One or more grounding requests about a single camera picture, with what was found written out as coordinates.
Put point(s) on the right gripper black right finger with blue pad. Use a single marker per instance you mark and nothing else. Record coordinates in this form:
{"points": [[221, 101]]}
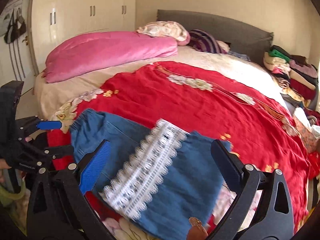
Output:
{"points": [[262, 208]]}

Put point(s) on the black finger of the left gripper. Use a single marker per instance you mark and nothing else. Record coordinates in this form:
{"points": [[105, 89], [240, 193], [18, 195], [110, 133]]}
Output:
{"points": [[55, 152]]}

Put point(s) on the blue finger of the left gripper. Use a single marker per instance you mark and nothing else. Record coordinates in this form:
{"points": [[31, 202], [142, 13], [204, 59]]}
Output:
{"points": [[42, 124]]}

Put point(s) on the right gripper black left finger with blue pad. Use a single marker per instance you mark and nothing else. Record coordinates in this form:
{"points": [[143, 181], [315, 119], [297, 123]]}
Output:
{"points": [[58, 208]]}

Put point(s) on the blue pants with lace hem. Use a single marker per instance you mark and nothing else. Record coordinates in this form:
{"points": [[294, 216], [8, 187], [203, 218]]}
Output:
{"points": [[157, 178]]}

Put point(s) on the person's left hand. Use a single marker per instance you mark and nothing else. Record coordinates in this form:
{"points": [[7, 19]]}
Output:
{"points": [[3, 165]]}

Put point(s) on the green sleeve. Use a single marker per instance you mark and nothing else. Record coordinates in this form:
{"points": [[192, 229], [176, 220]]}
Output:
{"points": [[15, 203]]}

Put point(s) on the brown leather tag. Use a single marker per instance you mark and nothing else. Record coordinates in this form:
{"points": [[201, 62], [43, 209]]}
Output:
{"points": [[197, 231]]}

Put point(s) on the red plastic bag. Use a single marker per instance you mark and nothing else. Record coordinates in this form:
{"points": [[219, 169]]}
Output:
{"points": [[314, 160]]}

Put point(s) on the floral fabric laundry basket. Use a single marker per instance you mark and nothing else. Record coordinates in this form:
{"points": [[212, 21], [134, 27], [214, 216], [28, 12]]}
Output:
{"points": [[309, 134]]}

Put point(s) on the pink folded quilt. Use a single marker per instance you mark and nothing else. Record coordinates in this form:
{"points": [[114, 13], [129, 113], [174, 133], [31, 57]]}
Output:
{"points": [[95, 51]]}

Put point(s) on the bags hanging on door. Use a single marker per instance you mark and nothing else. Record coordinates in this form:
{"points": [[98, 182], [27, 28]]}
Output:
{"points": [[16, 28]]}

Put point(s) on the stack of folded clothes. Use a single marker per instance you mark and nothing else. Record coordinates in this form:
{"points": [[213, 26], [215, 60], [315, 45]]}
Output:
{"points": [[297, 79]]}

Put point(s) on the red floral bedspread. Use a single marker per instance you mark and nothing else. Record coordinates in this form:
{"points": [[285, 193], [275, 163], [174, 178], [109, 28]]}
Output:
{"points": [[258, 129]]}

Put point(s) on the grey upholstered headboard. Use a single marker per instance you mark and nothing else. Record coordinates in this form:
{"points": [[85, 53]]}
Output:
{"points": [[244, 38]]}

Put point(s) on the floral pink pillow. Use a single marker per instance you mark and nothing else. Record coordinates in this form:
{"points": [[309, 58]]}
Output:
{"points": [[166, 29]]}

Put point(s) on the purple striped pillow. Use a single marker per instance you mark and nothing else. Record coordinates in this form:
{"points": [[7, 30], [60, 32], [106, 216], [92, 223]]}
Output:
{"points": [[203, 41]]}

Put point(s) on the cream wardrobe with handles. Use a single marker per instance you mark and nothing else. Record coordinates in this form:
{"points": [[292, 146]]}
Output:
{"points": [[54, 21]]}

